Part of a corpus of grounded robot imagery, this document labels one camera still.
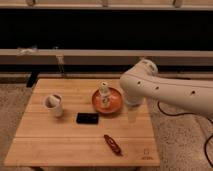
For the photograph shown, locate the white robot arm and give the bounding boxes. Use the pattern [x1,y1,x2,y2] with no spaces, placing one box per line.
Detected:
[119,59,213,119]

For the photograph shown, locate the orange round plate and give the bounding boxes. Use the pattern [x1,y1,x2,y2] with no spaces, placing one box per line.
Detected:
[92,87,123,115]

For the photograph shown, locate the white bottle on plate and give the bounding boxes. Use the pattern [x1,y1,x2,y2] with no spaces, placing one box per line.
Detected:
[99,82,110,108]

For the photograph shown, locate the black rectangular block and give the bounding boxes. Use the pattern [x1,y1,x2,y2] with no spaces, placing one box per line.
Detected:
[76,113,99,124]

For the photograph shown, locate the white paper cup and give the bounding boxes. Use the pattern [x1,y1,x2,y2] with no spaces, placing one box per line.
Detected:
[44,94,63,117]

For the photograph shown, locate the black cable on floor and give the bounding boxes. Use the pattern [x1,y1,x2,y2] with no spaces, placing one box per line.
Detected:
[157,100,213,168]

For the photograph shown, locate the wooden bench rail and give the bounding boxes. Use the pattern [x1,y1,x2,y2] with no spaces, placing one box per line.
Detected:
[0,48,213,65]

